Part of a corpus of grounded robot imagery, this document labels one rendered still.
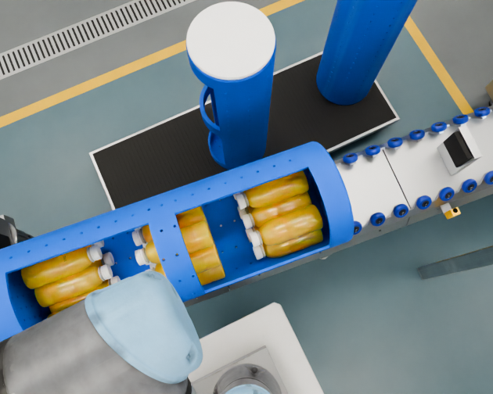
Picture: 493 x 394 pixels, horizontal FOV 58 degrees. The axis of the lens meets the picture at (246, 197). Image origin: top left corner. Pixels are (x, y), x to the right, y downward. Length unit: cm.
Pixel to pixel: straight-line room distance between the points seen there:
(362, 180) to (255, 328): 60
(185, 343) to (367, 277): 208
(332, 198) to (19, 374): 88
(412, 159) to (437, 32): 155
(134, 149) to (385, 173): 132
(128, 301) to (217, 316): 198
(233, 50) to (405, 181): 67
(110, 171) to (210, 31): 106
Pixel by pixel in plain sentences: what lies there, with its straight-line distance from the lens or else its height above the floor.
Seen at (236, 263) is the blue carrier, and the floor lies 99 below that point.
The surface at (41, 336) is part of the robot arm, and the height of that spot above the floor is 197.
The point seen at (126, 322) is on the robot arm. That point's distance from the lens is 28.
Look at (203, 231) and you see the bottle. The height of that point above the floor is 118.
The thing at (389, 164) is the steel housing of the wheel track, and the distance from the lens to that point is 148.
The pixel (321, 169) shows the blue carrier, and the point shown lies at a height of 123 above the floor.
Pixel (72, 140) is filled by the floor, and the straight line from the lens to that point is 262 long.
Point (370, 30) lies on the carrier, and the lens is 188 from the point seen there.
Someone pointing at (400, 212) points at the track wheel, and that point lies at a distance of 139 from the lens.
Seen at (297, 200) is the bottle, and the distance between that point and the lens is 121.
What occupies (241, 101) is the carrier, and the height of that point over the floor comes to 89.
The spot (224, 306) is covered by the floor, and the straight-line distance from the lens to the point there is 226.
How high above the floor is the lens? 226
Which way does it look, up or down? 75 degrees down
